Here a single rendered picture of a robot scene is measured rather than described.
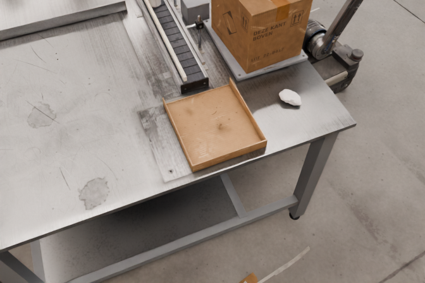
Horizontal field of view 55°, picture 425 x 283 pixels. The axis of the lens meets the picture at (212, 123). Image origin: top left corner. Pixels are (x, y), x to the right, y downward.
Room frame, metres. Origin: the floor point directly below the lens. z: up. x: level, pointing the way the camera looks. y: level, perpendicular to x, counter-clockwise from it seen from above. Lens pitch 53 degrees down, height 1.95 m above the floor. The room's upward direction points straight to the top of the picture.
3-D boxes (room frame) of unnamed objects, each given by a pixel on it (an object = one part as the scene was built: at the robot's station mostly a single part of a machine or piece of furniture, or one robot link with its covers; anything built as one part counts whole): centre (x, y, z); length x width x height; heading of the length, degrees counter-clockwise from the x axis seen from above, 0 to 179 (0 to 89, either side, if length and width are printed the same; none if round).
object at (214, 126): (0.83, 0.00, 0.85); 0.30 x 0.26 x 0.04; 22
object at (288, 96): (0.94, -0.28, 0.85); 0.08 x 0.07 x 0.04; 29
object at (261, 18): (1.24, -0.17, 0.99); 0.30 x 0.24 x 0.27; 26
